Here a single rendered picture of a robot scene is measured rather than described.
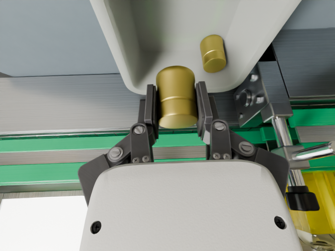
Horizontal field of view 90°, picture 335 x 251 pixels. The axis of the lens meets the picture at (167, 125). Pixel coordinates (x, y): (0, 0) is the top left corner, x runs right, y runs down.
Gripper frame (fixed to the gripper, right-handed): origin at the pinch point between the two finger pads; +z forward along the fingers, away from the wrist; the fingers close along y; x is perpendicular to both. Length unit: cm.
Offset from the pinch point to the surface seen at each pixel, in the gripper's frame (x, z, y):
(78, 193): -33.6, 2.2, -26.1
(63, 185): -35.7, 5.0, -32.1
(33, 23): 0.7, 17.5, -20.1
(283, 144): -7.4, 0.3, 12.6
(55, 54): -5.1, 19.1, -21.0
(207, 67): -5.1, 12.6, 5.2
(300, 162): -7.3, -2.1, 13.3
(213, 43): -2.5, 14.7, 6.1
